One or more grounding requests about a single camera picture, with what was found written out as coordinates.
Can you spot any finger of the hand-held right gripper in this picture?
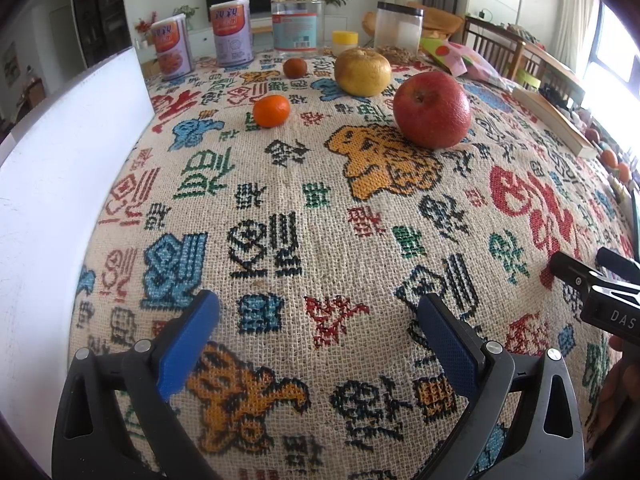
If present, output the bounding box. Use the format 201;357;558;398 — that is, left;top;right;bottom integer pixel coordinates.
550;251;608;293
596;247;640;283

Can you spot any dark display cabinet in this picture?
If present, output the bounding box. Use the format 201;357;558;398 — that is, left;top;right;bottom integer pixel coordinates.
70;0;131;68

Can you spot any pink snack bag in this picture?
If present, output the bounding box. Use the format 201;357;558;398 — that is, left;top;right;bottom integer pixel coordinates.
420;37;501;86

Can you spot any red apple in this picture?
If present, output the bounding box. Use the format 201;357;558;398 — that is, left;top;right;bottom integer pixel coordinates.
392;71;472;150

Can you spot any thick orange-cover book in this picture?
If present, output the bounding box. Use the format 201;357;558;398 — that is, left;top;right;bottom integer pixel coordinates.
511;85;598;158

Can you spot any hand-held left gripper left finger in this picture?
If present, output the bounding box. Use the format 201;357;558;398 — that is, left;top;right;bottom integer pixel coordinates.
51;290;221;480

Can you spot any clear jar with nuts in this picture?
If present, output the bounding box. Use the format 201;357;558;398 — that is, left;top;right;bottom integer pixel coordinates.
375;1;425;63

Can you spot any person's right hand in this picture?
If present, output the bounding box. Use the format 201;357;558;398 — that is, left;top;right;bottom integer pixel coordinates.
597;335;640;421

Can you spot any white cardboard box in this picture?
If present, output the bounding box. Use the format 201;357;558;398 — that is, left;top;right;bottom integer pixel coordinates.
0;45;156;426

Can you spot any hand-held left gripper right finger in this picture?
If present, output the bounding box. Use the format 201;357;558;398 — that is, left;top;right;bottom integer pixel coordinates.
416;292;586;480

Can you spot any small yellow-lid jar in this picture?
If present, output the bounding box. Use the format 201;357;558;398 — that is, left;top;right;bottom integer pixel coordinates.
332;30;359;57

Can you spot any black bag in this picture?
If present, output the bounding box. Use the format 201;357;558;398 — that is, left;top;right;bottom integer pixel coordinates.
537;85;571;108

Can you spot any wooden slatted chair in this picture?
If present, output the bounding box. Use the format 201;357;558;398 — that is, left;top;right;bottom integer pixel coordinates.
462;16;526;78

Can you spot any small orange mandarin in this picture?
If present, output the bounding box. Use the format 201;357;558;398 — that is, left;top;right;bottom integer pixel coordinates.
252;94;291;128

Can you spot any printed woven tablecloth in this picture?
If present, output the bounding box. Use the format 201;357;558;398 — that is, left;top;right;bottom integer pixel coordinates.
67;50;640;480

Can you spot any yellow asian pear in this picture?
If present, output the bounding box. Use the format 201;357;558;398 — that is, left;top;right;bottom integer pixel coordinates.
334;47;392;97

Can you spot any clear jar with blue label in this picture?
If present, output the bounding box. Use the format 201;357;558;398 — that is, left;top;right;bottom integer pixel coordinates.
270;0;325;56

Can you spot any red flower plant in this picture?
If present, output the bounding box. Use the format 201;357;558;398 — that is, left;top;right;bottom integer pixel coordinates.
135;17;161;51

